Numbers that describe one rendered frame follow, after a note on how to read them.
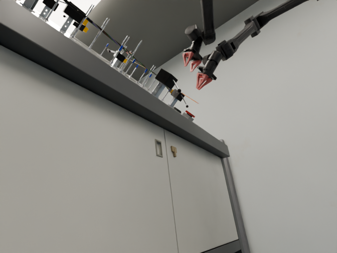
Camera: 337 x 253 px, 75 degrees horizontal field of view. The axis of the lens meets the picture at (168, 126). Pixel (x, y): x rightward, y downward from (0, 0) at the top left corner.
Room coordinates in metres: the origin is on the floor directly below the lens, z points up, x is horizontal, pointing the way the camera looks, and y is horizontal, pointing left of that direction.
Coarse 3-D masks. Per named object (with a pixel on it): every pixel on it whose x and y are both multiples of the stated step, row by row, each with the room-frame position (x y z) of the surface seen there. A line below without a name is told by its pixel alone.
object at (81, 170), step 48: (0, 48) 0.27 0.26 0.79; (0, 96) 0.28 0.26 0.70; (48, 96) 0.35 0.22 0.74; (96, 96) 0.44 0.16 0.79; (0, 144) 0.29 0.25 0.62; (48, 144) 0.36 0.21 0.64; (96, 144) 0.45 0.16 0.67; (144, 144) 0.60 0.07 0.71; (0, 192) 0.30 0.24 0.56; (48, 192) 0.36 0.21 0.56; (96, 192) 0.45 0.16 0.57; (144, 192) 0.58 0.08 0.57; (0, 240) 0.31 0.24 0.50; (48, 240) 0.37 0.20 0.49; (96, 240) 0.45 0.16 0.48; (144, 240) 0.57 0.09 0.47
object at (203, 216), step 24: (168, 144) 0.71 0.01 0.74; (192, 144) 0.88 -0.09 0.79; (168, 168) 0.70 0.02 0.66; (192, 168) 0.85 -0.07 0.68; (216, 168) 1.08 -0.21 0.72; (192, 192) 0.82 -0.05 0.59; (216, 192) 1.03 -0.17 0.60; (192, 216) 0.80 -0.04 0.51; (216, 216) 0.98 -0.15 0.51; (192, 240) 0.77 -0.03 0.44; (216, 240) 0.94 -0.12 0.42
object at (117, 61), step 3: (108, 51) 0.87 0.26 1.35; (111, 51) 0.88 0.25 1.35; (117, 54) 0.89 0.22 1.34; (120, 54) 0.89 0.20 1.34; (117, 57) 0.90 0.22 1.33; (120, 57) 0.90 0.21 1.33; (123, 57) 0.91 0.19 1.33; (117, 60) 0.91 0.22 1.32; (120, 60) 0.91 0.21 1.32; (123, 60) 0.92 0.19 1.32; (114, 63) 0.92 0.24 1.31; (117, 63) 0.92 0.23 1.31
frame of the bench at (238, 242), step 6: (222, 162) 1.18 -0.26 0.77; (228, 186) 1.19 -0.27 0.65; (228, 192) 1.17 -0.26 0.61; (234, 210) 1.20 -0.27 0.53; (234, 216) 1.18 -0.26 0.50; (234, 240) 1.15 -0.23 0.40; (240, 240) 1.19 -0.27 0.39; (222, 246) 0.98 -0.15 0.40; (228, 246) 1.04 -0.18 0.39; (234, 246) 1.10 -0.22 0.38; (240, 246) 1.17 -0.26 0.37; (204, 252) 0.84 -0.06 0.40; (210, 252) 0.87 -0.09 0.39; (216, 252) 0.92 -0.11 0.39; (222, 252) 0.97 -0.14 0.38; (228, 252) 1.02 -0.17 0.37; (234, 252) 1.19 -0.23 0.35; (240, 252) 1.18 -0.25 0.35
